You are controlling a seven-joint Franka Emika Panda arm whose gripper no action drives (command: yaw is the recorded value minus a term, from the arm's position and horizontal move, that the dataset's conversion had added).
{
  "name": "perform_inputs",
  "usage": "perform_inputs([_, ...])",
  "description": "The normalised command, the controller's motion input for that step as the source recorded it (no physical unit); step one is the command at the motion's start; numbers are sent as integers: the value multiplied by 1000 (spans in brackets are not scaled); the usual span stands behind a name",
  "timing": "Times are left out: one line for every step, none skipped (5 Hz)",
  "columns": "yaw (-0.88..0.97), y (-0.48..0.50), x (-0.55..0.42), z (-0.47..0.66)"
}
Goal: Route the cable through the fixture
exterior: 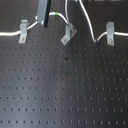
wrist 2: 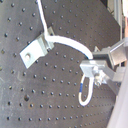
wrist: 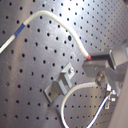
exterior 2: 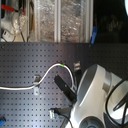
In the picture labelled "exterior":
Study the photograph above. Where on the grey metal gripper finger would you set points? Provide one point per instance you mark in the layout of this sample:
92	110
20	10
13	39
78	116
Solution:
43	12

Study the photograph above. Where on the left grey cable clip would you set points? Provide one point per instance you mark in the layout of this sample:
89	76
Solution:
23	28

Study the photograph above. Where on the grey cable clip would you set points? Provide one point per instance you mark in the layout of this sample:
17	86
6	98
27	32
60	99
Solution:
23	28
70	31
110	33

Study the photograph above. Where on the middle grey cable clip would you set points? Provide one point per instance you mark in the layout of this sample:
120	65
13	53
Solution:
70	31

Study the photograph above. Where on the right grey cable clip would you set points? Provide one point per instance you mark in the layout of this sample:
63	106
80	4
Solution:
110	33

